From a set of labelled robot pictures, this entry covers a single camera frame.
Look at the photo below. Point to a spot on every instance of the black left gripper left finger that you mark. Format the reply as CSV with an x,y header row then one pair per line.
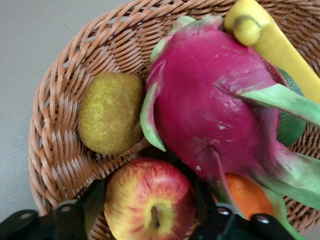
x,y
50,225

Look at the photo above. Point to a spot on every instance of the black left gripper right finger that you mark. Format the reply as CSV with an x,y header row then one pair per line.
x,y
237,227

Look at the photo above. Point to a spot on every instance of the red yellow apple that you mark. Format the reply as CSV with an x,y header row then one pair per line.
x,y
150,185

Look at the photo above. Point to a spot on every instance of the yellow banana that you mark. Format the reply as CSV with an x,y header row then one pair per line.
x,y
280,50

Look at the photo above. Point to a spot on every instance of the small orange carrot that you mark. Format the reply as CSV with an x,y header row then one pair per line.
x,y
247,197

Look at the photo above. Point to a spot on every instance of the green avocado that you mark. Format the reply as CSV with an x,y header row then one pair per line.
x,y
291,130

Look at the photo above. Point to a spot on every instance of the brown kiwi fruit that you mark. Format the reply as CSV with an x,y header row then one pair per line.
x,y
110,115

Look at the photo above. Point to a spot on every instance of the pink dragon fruit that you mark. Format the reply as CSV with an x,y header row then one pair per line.
x,y
212,100

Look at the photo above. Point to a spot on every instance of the brown wicker basket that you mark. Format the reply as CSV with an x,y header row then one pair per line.
x,y
75,62

